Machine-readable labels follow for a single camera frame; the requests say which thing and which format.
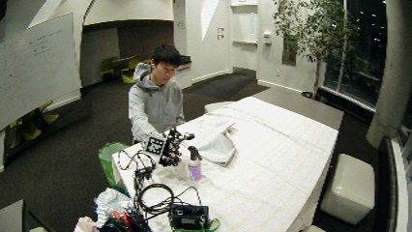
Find white marker cube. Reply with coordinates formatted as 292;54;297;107
143;134;168;157

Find green bin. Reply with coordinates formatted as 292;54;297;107
97;141;131;189

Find thin black cable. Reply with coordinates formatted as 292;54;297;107
117;149;160;182

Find black electronic box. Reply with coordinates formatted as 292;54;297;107
168;204;211;231

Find white door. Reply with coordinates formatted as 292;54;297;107
231;2;260;73

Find white folded towel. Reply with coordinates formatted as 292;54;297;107
187;119;239;166

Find indoor tree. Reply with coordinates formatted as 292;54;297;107
273;0;359;98

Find white cube ottoman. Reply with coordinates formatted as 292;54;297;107
319;153;376;226

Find purple spray bottle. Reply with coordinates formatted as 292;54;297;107
187;145;204;183

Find plant pot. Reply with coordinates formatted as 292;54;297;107
300;90;329;104

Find red handled tools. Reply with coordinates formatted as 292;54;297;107
111;210;133;228

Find whiteboard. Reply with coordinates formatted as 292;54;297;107
0;13;84;131

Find thick black looped cable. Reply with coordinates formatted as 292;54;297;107
132;183;204;217

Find the person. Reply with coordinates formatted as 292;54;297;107
128;43;187;145

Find green chair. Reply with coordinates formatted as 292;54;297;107
99;55;141;85
7;101;60;143

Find white tablecloth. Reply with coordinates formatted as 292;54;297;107
112;96;340;232

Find white crumpled bag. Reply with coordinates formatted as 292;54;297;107
93;188;135;228

